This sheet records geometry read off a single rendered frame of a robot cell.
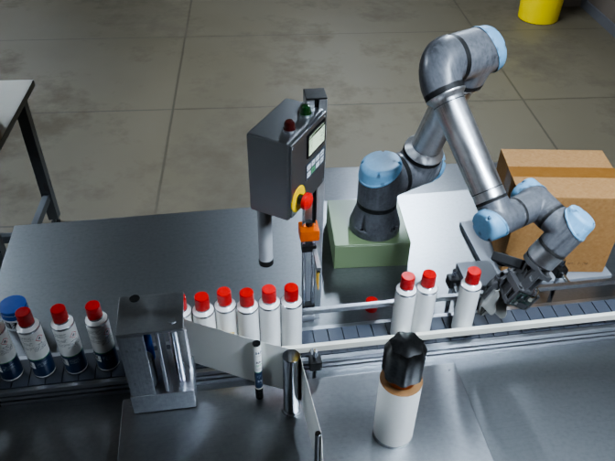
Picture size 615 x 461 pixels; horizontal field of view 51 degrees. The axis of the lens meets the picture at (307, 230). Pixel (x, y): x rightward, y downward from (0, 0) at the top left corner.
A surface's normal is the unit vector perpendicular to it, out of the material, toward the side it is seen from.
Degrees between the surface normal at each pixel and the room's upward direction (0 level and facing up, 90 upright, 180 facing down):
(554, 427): 0
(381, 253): 90
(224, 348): 90
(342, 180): 0
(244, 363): 90
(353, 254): 90
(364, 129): 0
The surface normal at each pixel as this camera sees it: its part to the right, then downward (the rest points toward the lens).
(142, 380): 0.14, 0.63
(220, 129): 0.01, -0.77
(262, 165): -0.45, 0.56
